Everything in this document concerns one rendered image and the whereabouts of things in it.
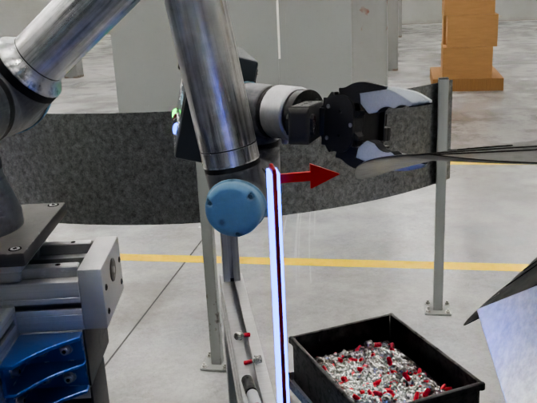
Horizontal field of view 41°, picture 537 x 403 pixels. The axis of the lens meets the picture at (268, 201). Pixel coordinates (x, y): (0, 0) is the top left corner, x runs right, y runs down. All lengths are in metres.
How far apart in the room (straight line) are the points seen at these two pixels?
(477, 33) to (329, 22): 2.55
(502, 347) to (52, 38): 0.72
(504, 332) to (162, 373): 2.05
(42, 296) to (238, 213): 0.31
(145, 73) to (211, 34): 6.27
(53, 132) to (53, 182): 0.19
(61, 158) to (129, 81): 4.64
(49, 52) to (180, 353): 1.92
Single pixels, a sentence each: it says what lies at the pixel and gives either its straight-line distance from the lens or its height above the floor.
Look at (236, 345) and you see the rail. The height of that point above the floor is 0.86.
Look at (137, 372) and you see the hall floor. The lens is 2.77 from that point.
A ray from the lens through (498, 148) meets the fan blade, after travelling 0.73.
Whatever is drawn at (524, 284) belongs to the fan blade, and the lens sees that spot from 0.93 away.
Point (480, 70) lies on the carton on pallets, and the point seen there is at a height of 0.23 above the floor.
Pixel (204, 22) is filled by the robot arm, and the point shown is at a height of 1.31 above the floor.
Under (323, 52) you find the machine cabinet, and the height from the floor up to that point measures 0.70.
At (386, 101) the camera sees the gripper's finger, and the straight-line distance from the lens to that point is 0.87.
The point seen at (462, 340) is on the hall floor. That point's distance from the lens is 2.92.
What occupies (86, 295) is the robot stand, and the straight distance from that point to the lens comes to 1.03.
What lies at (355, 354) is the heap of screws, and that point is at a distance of 1.04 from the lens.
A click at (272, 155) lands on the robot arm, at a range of 1.05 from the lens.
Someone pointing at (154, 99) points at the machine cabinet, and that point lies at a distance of 7.17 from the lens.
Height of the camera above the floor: 1.36
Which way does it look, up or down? 17 degrees down
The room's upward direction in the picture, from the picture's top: 3 degrees counter-clockwise
